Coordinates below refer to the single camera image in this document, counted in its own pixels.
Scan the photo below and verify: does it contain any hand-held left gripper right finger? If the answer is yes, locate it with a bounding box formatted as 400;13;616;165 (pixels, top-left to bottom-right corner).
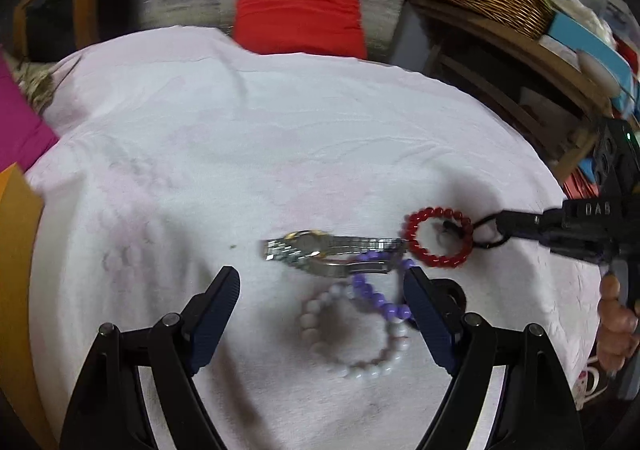
402;266;586;450

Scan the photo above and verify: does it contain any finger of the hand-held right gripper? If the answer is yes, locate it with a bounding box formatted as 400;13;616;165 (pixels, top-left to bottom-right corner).
492;210;567;245

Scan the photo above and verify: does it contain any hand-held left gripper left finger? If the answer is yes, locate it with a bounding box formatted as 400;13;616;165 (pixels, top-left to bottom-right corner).
59;266;242;450

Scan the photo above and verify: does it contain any black cord loop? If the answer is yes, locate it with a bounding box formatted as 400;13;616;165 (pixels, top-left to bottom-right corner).
440;215;509;249

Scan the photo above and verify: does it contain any purple bead bracelet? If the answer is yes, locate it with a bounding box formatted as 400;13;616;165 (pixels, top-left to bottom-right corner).
350;251;417;322

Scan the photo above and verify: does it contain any red bead bracelet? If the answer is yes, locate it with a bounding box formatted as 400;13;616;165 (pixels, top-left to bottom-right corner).
401;206;474;271

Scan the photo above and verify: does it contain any white bead bracelet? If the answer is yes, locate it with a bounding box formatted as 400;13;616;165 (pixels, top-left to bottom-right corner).
300;282;412;382

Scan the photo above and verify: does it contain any silver metal wristwatch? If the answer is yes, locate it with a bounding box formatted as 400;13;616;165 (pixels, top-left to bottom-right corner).
260;230;407;279

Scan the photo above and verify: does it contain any orange cardboard box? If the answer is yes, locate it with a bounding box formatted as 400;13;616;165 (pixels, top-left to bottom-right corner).
0;165;57;450

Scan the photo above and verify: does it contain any person's right hand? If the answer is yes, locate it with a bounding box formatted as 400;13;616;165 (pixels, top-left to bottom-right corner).
597;274;640;372

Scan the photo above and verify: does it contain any white printed mug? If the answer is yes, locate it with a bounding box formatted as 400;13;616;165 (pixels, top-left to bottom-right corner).
579;364;607;411

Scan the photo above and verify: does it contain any wooden shelf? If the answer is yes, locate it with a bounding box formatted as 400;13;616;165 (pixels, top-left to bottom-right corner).
410;0;617;181

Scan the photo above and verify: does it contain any teal box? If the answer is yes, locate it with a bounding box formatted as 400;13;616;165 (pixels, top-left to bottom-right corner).
547;12;633;91

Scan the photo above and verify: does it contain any magenta pillow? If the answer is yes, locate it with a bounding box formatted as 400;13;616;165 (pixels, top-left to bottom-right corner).
0;47;60;171

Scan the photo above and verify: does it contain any red cushion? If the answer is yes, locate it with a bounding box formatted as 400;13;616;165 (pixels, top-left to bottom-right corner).
232;0;368;59

